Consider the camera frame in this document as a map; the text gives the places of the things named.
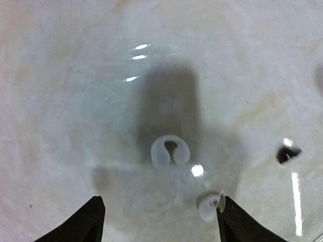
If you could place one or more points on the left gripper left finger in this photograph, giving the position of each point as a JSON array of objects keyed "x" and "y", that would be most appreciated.
[{"x": 86, "y": 224}]

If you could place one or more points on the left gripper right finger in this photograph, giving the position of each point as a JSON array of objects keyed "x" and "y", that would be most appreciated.
[{"x": 235, "y": 224}]

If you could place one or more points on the black earbud centre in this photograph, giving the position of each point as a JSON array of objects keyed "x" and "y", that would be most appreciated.
[{"x": 286, "y": 153}]

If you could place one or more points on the white earbud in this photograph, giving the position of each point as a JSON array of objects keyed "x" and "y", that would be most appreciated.
[
  {"x": 208, "y": 203},
  {"x": 161, "y": 156}
]

